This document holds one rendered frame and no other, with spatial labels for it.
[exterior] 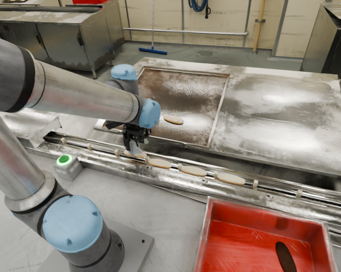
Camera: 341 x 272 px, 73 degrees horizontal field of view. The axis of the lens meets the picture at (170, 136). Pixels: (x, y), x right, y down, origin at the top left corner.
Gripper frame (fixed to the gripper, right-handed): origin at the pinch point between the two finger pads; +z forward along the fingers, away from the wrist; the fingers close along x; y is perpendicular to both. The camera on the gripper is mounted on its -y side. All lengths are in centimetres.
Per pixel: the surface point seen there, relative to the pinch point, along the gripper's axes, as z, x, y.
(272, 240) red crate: 6, -17, 54
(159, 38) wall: 77, 370, -142
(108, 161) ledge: 2.9, -6.1, -9.2
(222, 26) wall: 51, 370, -25
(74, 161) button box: 0.3, -11.7, -20.4
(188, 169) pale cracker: 2.9, -0.5, 22.9
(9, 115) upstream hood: -3, 3, -69
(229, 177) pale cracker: 2.9, -0.2, 38.2
